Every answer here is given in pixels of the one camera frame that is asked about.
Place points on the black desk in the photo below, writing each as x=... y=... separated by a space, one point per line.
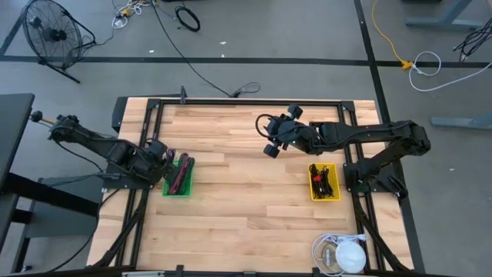
x=13 y=127

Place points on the wooden stick with black knob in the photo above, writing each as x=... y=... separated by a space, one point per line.
x=35 y=116

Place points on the black aluminium table frame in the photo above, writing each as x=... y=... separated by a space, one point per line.
x=250 y=102

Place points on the black floor fan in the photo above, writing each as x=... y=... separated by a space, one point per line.
x=54 y=34

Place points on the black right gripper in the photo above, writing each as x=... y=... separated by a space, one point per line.
x=290 y=132

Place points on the grey desk leg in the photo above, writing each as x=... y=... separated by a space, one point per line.
x=442 y=23

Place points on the grey cabinet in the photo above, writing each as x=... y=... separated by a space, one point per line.
x=57 y=227

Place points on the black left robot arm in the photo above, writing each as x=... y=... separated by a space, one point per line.
x=96 y=140

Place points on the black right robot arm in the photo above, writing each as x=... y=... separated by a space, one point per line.
x=365 y=132

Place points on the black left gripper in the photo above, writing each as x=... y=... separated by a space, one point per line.
x=153 y=163

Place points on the yellow plastic basket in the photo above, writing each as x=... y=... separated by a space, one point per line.
x=337 y=184

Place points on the white dome device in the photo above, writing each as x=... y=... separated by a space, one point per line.
x=350 y=257

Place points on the round clear disc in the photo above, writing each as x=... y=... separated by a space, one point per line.
x=330 y=255

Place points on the green plastic basket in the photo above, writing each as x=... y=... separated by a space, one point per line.
x=166 y=191

